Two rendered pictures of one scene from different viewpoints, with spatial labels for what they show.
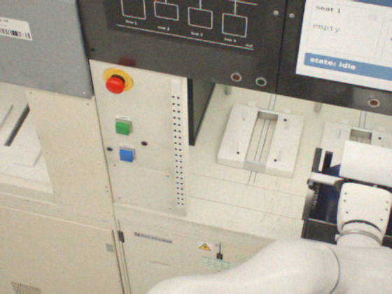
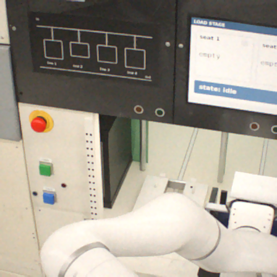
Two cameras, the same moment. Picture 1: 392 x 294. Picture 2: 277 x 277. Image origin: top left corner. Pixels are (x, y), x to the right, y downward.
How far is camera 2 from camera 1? 0.32 m
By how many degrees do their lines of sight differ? 13
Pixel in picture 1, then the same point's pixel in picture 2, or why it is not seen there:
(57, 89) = not seen: outside the picture
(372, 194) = (257, 209)
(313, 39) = (200, 67)
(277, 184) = not seen: hidden behind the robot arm
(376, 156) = (261, 182)
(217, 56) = (122, 89)
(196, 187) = not seen: hidden behind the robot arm
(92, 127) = (20, 171)
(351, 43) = (230, 68)
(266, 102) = (175, 175)
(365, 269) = (245, 245)
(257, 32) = (153, 63)
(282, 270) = (164, 209)
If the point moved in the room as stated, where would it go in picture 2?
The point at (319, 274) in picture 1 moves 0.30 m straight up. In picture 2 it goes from (198, 221) to (210, 54)
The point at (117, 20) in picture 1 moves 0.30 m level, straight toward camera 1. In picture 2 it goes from (40, 62) to (44, 136)
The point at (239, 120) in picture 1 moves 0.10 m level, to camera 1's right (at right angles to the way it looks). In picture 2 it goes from (151, 187) to (181, 188)
